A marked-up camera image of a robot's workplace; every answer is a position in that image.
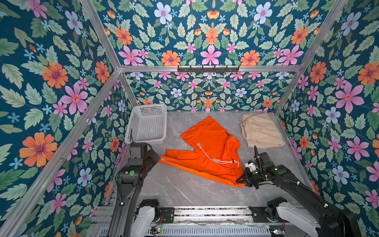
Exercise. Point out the white vented cable duct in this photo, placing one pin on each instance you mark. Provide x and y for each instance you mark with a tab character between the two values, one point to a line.
208	231

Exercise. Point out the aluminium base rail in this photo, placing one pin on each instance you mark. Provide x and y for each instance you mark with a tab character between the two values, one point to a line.
237	215

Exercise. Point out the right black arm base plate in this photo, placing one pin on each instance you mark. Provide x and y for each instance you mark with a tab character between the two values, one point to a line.
259	215

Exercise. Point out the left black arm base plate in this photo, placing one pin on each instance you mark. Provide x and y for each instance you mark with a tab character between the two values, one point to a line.
167	215

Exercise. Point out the orange shorts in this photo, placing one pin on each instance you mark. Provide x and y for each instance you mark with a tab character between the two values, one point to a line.
214	156

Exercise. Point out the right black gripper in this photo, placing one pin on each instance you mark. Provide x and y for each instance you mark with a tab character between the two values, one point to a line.
246	179

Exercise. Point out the black hook rail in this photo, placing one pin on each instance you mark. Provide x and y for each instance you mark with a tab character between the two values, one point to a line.
206	69

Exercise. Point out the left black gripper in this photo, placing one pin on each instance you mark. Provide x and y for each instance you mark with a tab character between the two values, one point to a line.
155	156

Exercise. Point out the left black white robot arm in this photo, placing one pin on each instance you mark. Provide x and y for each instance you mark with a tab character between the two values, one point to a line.
128	220

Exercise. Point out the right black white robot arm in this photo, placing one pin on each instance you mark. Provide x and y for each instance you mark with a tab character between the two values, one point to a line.
318	218

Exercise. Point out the white perforated plastic basket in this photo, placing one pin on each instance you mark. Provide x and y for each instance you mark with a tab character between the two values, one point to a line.
147	124

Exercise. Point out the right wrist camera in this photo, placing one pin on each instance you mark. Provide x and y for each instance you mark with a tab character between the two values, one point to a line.
261	164

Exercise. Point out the beige drawstring shorts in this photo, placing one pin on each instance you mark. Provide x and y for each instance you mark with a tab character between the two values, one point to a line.
260	130

